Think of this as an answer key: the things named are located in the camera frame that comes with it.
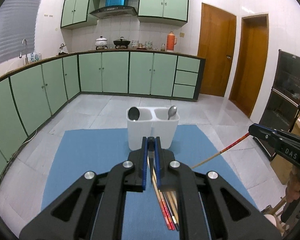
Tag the white double utensil holder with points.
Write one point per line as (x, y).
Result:
(153, 122)

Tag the silver metal spoon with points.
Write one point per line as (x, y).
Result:
(172, 112)

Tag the orange thermos flask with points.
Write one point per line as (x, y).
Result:
(171, 42)

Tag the black range hood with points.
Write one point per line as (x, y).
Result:
(114, 11)

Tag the chrome sink faucet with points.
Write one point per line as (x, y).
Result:
(23, 53)

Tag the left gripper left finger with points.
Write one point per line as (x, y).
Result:
(93, 206)

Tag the green lower kitchen cabinets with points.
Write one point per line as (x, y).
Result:
(31, 95)

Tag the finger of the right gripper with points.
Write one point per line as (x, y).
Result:
(262, 132)

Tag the black chopstick silver band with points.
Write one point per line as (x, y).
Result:
(150, 162)

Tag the grey window blind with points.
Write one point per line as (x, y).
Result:
(17, 21)

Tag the right hand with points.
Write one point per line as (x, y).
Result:
(293, 186)

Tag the white cooking pot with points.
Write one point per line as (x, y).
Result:
(101, 43)

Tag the bamboo chopstick red band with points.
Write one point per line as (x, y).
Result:
(163, 205)

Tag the wooden door with handle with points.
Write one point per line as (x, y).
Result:
(216, 45)

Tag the plain bamboo chopstick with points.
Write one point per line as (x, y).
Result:
(172, 204)
(174, 200)

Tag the black wok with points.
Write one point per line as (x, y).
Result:
(121, 43)

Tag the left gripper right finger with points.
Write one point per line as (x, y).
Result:
(208, 206)

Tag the red patterned bamboo chopstick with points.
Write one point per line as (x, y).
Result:
(222, 151)

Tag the bamboo chopstick orange band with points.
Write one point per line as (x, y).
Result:
(162, 203)

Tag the black spoon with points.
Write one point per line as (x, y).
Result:
(133, 114)

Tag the blue table mat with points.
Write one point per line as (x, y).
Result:
(100, 150)

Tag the metal kettle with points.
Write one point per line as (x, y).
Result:
(61, 49)

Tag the black glass cabinet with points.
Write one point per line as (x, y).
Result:
(284, 101)

